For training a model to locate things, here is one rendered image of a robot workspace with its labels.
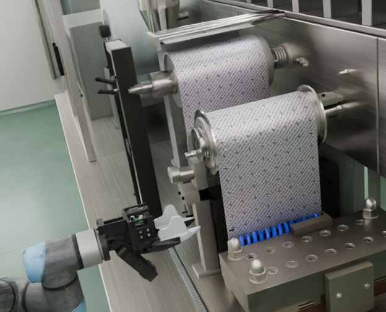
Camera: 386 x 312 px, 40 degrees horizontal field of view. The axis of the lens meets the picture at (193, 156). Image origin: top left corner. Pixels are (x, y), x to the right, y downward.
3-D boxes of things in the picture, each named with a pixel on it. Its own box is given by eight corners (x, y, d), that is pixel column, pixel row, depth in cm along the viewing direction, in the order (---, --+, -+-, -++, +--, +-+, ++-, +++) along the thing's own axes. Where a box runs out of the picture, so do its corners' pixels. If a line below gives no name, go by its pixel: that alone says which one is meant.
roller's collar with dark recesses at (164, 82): (151, 95, 139) (146, 71, 136) (172, 90, 140) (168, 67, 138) (156, 101, 133) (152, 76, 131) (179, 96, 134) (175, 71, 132)
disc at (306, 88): (295, 136, 132) (291, 78, 126) (297, 135, 132) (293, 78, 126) (326, 156, 118) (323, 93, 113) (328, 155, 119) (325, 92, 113)
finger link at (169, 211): (192, 200, 116) (153, 214, 112) (195, 224, 118) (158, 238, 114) (185, 195, 118) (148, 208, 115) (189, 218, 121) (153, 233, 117)
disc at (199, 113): (199, 161, 126) (190, 103, 120) (201, 161, 126) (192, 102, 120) (220, 185, 113) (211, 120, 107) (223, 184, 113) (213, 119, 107)
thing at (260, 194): (229, 242, 120) (218, 169, 113) (320, 215, 126) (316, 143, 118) (229, 244, 120) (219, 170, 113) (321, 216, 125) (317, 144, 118)
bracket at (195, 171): (191, 268, 134) (171, 159, 122) (214, 262, 135) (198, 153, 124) (197, 280, 130) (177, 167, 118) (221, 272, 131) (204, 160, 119)
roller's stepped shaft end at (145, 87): (128, 96, 135) (126, 83, 134) (151, 90, 137) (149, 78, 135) (131, 98, 133) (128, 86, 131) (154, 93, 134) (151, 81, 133)
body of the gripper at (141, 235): (156, 215, 108) (98, 231, 105) (162, 251, 111) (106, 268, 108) (147, 201, 115) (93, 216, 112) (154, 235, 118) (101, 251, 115)
